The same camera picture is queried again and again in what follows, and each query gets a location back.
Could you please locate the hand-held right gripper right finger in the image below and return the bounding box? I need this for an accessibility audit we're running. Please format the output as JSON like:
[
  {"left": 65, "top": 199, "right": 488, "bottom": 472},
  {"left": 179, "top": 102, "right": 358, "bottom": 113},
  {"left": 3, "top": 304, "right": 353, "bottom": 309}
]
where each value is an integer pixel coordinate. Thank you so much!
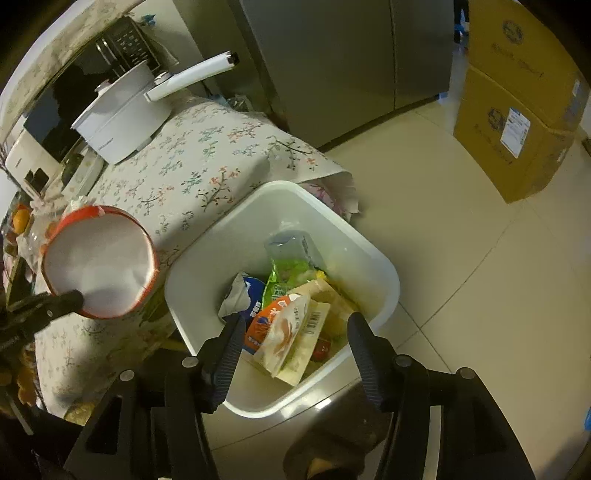
[{"left": 346, "top": 313, "right": 529, "bottom": 480}]

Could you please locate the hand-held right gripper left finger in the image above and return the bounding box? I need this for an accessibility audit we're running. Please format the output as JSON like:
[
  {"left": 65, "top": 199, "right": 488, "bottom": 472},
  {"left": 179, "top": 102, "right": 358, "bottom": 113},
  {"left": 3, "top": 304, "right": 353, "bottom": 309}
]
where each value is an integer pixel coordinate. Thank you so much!
[{"left": 65, "top": 316, "right": 247, "bottom": 480}]

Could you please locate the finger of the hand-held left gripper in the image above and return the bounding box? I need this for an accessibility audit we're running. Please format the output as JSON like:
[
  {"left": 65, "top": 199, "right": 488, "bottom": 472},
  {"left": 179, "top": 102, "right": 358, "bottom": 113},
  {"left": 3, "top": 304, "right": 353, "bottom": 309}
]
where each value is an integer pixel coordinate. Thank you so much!
[{"left": 28, "top": 290, "right": 85, "bottom": 321}]

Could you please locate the red rimmed paper bowl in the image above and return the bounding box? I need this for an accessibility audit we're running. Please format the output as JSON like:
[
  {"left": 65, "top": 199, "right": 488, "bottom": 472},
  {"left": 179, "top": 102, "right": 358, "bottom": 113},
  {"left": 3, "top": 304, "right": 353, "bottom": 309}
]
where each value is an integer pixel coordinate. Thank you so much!
[{"left": 41, "top": 205, "right": 161, "bottom": 320}]

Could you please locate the orange snack packet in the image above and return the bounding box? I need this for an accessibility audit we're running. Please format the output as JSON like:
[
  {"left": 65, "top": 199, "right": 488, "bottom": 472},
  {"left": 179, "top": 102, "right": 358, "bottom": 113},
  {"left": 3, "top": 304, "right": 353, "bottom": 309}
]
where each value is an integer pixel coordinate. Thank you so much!
[{"left": 245, "top": 293, "right": 331, "bottom": 379}]

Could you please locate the yellow wrapper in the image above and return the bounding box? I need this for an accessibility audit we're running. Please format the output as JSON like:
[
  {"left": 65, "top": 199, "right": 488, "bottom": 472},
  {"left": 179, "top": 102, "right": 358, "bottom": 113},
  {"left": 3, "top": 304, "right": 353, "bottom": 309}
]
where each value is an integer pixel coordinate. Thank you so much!
[{"left": 286, "top": 277, "right": 365, "bottom": 386}]

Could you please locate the blue shiny wrapper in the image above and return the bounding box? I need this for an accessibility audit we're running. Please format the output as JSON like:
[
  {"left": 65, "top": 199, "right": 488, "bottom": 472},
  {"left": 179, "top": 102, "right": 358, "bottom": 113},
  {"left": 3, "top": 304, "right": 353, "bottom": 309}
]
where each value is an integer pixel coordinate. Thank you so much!
[{"left": 217, "top": 272, "right": 267, "bottom": 324}]

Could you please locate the green snack packet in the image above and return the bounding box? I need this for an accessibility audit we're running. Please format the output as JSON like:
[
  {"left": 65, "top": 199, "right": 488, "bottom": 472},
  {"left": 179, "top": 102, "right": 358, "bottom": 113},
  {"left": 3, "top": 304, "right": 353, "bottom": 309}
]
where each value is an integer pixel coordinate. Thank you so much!
[{"left": 262, "top": 258, "right": 319, "bottom": 310}]

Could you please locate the clear plastic bottle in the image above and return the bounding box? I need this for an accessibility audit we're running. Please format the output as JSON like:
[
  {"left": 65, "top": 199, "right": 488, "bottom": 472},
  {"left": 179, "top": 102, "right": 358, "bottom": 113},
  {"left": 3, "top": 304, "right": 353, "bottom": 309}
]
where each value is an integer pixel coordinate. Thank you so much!
[{"left": 264, "top": 229, "right": 324, "bottom": 273}]

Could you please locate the white plastic bin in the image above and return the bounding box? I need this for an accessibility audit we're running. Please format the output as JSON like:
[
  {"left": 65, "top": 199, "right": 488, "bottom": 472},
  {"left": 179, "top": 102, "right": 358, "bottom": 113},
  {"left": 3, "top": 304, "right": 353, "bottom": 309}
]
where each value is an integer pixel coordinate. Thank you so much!
[{"left": 165, "top": 181, "right": 400, "bottom": 420}]

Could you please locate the brown slipper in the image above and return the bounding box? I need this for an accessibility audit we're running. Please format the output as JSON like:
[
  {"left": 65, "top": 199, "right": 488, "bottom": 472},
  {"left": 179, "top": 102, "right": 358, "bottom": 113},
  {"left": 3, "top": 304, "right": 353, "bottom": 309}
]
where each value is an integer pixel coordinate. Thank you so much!
[{"left": 281, "top": 425, "right": 384, "bottom": 480}]

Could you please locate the dark green pumpkin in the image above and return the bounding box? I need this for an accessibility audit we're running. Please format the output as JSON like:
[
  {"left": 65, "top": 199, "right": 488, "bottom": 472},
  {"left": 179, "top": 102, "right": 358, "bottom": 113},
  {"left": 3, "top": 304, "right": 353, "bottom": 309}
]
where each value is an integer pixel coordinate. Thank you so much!
[{"left": 60, "top": 154, "right": 86, "bottom": 185}]

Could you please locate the white electric pot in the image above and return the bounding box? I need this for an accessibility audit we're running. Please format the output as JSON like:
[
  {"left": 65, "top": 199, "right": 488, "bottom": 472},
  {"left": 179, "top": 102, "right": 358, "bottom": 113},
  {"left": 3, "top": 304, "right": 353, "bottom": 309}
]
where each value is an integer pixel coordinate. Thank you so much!
[{"left": 71, "top": 52, "right": 239, "bottom": 165}]

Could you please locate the floral tablecloth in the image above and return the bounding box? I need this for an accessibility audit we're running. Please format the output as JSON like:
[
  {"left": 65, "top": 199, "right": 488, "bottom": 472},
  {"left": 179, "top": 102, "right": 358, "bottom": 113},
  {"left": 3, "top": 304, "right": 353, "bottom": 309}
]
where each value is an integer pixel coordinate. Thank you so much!
[{"left": 28, "top": 95, "right": 365, "bottom": 416}]

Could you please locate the labelled cardboard box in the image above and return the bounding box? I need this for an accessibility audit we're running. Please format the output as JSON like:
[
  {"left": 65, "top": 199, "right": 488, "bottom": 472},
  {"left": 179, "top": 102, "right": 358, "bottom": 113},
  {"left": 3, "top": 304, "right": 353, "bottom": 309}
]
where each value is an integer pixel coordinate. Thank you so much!
[{"left": 452, "top": 65, "right": 575, "bottom": 204}]

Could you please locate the black microwave oven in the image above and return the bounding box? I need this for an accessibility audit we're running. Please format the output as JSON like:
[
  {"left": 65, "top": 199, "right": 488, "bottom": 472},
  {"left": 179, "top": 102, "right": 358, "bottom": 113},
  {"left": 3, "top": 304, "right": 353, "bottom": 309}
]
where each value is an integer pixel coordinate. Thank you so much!
[{"left": 23, "top": 16, "right": 162, "bottom": 164}]

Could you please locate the grey refrigerator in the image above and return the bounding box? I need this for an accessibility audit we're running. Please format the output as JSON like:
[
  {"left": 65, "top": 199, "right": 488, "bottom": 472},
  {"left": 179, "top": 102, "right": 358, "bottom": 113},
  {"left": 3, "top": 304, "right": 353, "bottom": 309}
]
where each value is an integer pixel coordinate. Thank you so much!
[{"left": 173, "top": 0, "right": 458, "bottom": 148}]

